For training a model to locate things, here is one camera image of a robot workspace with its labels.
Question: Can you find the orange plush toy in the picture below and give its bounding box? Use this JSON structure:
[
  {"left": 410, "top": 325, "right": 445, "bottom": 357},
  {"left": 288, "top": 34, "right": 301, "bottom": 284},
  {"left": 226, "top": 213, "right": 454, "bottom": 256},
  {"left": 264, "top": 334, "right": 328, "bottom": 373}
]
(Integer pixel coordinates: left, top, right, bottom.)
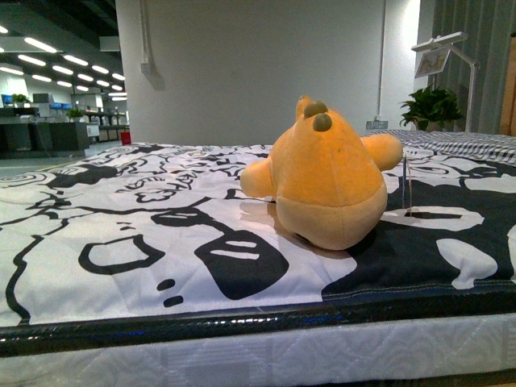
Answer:
[{"left": 240, "top": 96, "right": 403, "bottom": 250}]

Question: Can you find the black and white bedspread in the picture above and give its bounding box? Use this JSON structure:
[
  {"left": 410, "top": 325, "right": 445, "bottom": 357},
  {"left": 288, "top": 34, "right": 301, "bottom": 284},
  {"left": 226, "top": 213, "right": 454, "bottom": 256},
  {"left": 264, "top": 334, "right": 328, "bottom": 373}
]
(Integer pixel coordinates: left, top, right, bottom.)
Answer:
[{"left": 1, "top": 144, "right": 515, "bottom": 327}]

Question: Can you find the red bin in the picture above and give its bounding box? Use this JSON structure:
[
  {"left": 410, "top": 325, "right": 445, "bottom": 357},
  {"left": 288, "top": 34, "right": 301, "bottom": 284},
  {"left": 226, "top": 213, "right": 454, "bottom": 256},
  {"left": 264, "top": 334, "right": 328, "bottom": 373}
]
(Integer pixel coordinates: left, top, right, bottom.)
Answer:
[{"left": 119, "top": 131, "right": 131, "bottom": 145}]

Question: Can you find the green potted plant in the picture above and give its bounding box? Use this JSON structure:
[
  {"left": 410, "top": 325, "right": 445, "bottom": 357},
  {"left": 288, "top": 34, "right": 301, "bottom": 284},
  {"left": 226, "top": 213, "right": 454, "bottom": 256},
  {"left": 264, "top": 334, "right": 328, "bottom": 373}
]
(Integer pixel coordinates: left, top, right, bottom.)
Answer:
[{"left": 399, "top": 86, "right": 464, "bottom": 131}]

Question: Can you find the framed picture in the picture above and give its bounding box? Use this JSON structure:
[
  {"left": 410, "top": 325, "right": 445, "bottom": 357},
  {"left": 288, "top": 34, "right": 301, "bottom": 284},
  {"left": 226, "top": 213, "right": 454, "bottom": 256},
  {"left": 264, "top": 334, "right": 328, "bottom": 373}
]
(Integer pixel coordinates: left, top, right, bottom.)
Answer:
[{"left": 415, "top": 48, "right": 451, "bottom": 78}]

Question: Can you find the checkered grey blanket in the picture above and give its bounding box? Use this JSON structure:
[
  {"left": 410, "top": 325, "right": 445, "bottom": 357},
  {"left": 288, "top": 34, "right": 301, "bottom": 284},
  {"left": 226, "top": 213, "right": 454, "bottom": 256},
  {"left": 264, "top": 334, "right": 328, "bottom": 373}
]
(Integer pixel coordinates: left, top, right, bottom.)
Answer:
[{"left": 364, "top": 129, "right": 515, "bottom": 166}]

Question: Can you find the white floor lamp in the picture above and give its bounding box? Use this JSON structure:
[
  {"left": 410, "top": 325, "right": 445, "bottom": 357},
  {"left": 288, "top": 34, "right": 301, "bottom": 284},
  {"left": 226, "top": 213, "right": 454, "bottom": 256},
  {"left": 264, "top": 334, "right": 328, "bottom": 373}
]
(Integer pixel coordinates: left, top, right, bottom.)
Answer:
[{"left": 411, "top": 31, "right": 480, "bottom": 132}]

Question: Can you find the white mattress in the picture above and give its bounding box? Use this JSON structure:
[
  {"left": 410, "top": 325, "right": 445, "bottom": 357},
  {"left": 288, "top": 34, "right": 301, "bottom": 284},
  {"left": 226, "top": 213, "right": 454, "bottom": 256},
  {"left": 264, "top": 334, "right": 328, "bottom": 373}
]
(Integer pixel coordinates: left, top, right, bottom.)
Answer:
[{"left": 1, "top": 314, "right": 515, "bottom": 386}]

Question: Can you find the grey curtain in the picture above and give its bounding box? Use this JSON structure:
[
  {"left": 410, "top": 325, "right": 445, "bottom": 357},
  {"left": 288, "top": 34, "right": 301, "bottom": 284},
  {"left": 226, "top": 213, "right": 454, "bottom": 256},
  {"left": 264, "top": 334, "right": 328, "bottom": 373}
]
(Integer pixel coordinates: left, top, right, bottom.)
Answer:
[{"left": 431, "top": 0, "right": 515, "bottom": 134}]

